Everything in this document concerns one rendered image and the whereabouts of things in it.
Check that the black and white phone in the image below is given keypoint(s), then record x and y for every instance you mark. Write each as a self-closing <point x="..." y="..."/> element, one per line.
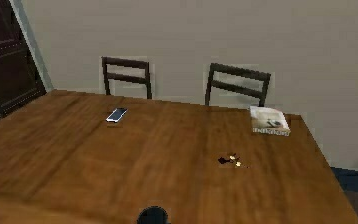
<point x="116" y="114"/>

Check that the brown wooden dining table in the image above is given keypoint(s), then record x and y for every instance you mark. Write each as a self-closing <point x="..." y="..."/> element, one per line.
<point x="153" y="150"/>

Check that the dark wooden slatted chair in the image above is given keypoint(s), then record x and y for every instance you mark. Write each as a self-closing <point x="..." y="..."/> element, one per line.
<point x="126" y="63"/>
<point x="239" y="71"/>

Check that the white book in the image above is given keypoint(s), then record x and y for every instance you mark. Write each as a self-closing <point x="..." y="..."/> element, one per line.
<point x="269" y="120"/>

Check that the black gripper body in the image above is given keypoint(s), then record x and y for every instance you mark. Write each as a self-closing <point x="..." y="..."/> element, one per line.
<point x="153" y="216"/>

